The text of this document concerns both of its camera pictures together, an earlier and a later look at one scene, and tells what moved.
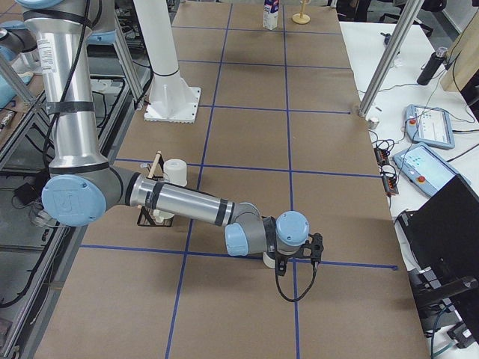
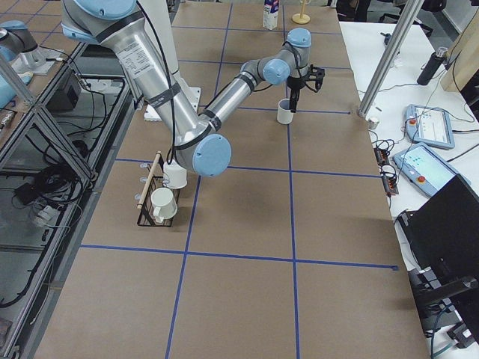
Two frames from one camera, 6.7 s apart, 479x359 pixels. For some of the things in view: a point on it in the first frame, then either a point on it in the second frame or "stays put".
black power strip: (389, 176) stays put
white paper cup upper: (175, 171) stays put
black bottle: (432, 66) stays put
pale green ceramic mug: (268, 261) to (284, 116)
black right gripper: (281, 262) to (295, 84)
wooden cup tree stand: (300, 18) stays put
